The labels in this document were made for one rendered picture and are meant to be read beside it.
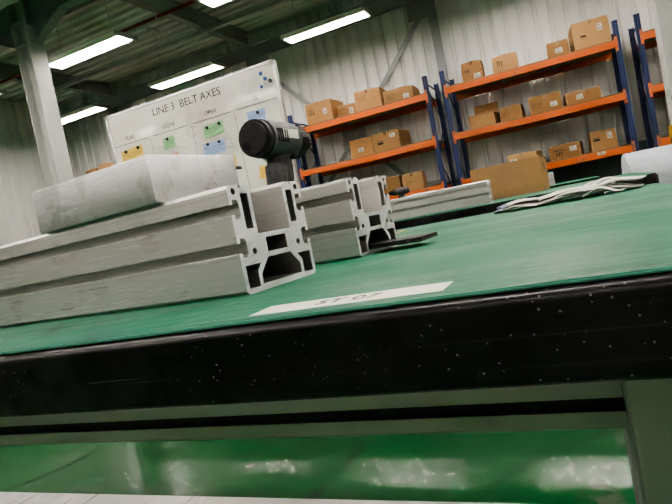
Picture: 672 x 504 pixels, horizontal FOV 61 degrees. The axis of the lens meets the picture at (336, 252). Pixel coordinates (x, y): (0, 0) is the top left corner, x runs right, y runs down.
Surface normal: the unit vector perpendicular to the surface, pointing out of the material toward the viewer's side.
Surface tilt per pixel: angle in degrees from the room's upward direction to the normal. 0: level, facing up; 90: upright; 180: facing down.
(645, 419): 90
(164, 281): 90
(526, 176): 89
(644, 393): 90
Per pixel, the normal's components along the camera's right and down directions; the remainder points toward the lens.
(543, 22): -0.39, 0.13
